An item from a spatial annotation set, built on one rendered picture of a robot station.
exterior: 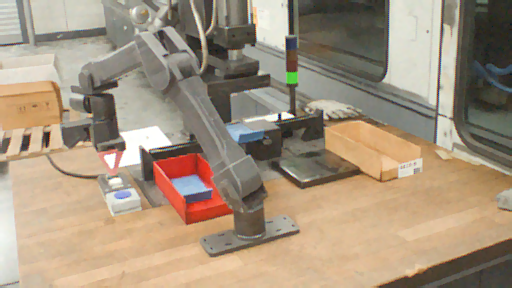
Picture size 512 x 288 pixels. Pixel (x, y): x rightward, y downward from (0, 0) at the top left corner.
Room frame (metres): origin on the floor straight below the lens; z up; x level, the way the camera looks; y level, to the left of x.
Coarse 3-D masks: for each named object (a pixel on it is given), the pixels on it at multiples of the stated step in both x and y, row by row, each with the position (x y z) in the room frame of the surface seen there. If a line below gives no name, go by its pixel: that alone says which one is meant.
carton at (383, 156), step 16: (336, 128) 1.43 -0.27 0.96; (352, 128) 1.45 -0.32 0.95; (368, 128) 1.42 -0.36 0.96; (336, 144) 1.36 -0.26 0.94; (352, 144) 1.30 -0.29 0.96; (368, 144) 1.42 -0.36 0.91; (384, 144) 1.35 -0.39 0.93; (400, 144) 1.30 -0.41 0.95; (352, 160) 1.29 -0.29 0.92; (368, 160) 1.23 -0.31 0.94; (384, 160) 1.31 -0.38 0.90; (400, 160) 1.29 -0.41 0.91; (416, 160) 1.23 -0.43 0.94; (384, 176) 1.19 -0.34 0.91; (400, 176) 1.21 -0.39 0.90
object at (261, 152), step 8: (272, 136) 1.38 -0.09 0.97; (280, 136) 1.39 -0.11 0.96; (248, 144) 1.44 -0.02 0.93; (256, 144) 1.39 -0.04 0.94; (272, 144) 1.38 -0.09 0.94; (280, 144) 1.39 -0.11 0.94; (256, 152) 1.39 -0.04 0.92; (264, 152) 1.37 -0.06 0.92; (272, 152) 1.38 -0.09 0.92; (280, 152) 1.39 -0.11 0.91; (264, 160) 1.37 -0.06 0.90
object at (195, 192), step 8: (192, 176) 1.27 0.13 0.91; (176, 184) 1.23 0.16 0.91; (192, 184) 1.22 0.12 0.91; (200, 184) 1.22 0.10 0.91; (184, 192) 1.18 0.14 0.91; (192, 192) 1.12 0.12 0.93; (200, 192) 1.12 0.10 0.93; (208, 192) 1.13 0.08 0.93; (192, 200) 1.13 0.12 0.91; (200, 200) 1.14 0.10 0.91
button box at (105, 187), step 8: (56, 168) 1.39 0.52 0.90; (80, 176) 1.32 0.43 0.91; (88, 176) 1.31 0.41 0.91; (96, 176) 1.31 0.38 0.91; (104, 176) 1.25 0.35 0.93; (120, 176) 1.25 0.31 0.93; (104, 184) 1.20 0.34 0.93; (120, 184) 1.19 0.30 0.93; (128, 184) 1.19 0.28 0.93; (104, 192) 1.17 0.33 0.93
